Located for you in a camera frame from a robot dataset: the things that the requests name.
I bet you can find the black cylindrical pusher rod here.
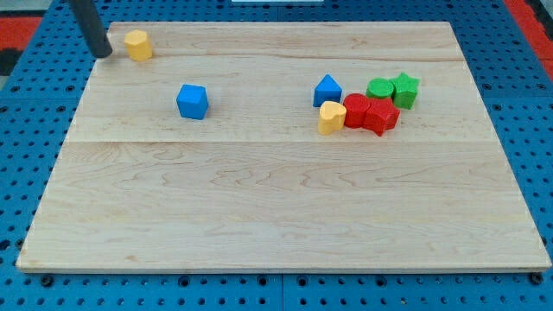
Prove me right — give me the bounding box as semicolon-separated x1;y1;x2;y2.
67;0;112;59

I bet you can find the yellow hexagon block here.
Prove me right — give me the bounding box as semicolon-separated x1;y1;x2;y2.
124;29;153;61

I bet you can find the blue cube block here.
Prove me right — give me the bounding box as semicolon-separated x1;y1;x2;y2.
176;84;208;120

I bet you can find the light wooden board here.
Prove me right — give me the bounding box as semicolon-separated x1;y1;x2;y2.
16;22;551;274

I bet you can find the blue triangle block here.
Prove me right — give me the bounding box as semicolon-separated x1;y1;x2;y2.
313;74;342;107

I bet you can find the yellow heart block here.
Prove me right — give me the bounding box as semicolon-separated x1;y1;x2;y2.
318;101;346;135

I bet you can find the red cylinder block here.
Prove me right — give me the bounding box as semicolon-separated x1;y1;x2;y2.
343;93;371;128

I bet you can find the green cylinder block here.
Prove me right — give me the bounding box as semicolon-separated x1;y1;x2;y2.
365;78;395;98

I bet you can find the red star block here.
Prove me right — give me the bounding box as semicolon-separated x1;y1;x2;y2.
362;98;400;136

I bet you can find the green star block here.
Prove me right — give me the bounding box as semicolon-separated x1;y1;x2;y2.
390;73;420;110

